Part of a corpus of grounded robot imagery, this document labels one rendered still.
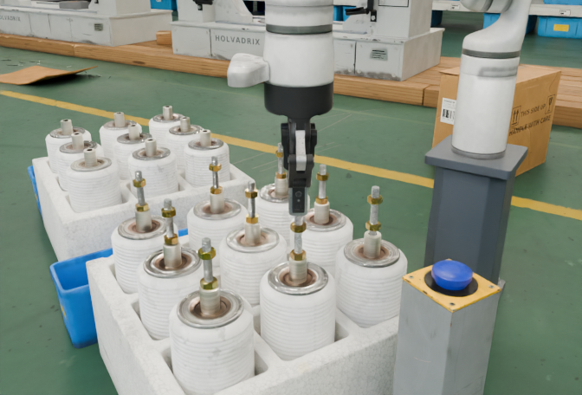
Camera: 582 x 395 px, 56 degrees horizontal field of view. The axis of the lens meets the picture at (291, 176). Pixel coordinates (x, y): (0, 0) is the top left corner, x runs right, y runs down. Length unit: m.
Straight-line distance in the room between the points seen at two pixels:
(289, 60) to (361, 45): 2.14
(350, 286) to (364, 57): 2.04
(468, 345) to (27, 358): 0.73
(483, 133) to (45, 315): 0.86
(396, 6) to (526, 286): 1.72
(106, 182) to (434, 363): 0.71
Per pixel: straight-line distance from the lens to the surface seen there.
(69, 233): 1.08
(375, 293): 0.73
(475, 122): 0.98
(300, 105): 0.57
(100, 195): 1.10
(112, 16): 3.84
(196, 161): 1.15
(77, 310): 1.00
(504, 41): 0.95
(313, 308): 0.67
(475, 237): 1.03
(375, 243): 0.74
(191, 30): 3.29
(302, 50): 0.56
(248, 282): 0.77
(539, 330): 1.12
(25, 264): 1.34
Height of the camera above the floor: 0.62
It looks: 22 degrees down
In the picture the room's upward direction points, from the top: straight up
